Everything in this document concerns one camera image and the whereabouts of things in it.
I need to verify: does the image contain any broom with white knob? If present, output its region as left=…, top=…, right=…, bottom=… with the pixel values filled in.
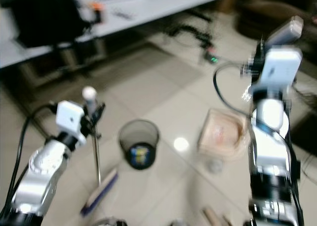
left=79, top=86, right=120, bottom=218

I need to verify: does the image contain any brown round pouf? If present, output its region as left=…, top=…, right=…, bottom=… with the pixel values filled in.
left=235, top=0, right=317, bottom=41

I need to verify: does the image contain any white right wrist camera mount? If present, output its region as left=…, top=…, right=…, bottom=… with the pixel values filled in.
left=242, top=47, right=304, bottom=97

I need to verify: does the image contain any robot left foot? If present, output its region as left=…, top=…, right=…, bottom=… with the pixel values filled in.
left=93, top=217, right=127, bottom=226

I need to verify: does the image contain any black mesh waste bin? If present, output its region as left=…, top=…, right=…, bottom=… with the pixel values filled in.
left=118, top=119, right=160, bottom=171

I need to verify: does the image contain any black office chair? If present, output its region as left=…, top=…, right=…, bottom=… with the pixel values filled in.
left=16, top=0, right=105, bottom=78

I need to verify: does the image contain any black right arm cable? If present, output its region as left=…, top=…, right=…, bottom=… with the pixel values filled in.
left=213, top=62, right=258, bottom=118

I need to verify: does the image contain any light wooden stick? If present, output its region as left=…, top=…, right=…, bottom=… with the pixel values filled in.
left=202, top=207, right=234, bottom=226

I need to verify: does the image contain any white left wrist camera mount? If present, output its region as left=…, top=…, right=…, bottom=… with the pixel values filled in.
left=55, top=100, right=86, bottom=137

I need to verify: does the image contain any black floor cable bundle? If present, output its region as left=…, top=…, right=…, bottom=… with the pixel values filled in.
left=163, top=9, right=219, bottom=64

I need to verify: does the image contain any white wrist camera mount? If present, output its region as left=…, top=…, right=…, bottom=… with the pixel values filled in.
left=55, top=100, right=86, bottom=137
left=242, top=47, right=304, bottom=97

